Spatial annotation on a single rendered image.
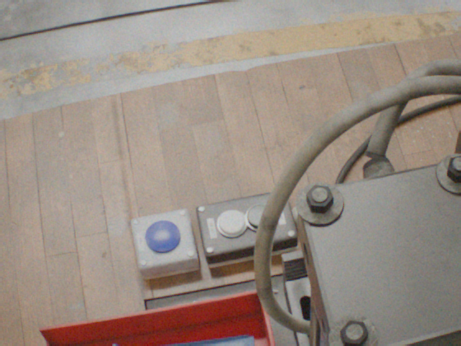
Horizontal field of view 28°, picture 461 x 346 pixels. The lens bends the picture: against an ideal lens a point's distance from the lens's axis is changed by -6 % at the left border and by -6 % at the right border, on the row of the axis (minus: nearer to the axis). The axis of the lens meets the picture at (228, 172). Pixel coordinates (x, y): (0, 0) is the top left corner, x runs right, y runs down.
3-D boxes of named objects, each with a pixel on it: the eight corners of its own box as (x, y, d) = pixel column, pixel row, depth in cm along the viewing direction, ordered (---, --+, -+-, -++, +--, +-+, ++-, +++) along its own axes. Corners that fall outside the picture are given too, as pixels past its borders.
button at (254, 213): (245, 215, 113) (244, 207, 111) (270, 210, 113) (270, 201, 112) (250, 237, 112) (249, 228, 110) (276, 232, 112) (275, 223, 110)
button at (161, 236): (145, 231, 113) (142, 222, 111) (179, 224, 113) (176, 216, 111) (150, 261, 111) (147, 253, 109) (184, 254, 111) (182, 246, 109)
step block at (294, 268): (283, 290, 110) (281, 254, 102) (309, 284, 110) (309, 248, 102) (295, 339, 106) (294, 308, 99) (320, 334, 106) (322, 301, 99)
